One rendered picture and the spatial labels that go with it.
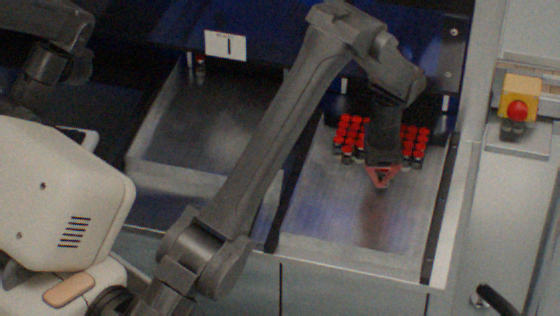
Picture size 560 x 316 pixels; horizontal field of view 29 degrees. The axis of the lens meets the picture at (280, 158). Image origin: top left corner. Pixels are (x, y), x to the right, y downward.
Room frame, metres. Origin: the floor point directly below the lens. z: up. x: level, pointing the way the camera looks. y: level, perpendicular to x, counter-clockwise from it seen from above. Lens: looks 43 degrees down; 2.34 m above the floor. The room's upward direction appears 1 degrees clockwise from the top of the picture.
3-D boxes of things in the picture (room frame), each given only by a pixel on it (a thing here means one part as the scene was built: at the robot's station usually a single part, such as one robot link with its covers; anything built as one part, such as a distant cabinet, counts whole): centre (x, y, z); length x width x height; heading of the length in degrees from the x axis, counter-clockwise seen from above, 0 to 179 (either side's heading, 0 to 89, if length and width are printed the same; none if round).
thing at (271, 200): (1.42, 0.02, 0.91); 0.14 x 0.03 x 0.06; 166
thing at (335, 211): (1.48, -0.17, 0.90); 0.34 x 0.26 x 0.04; 165
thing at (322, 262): (1.56, -0.01, 0.87); 0.70 x 0.48 x 0.02; 76
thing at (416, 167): (1.56, -0.19, 0.90); 0.18 x 0.02 x 0.05; 76
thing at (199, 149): (1.67, 0.14, 0.90); 0.34 x 0.26 x 0.04; 166
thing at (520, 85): (1.64, -0.47, 0.99); 0.08 x 0.07 x 0.07; 166
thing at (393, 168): (1.48, -0.19, 0.95); 0.07 x 0.07 x 0.09; 1
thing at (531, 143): (1.68, -0.49, 0.87); 0.14 x 0.13 x 0.02; 166
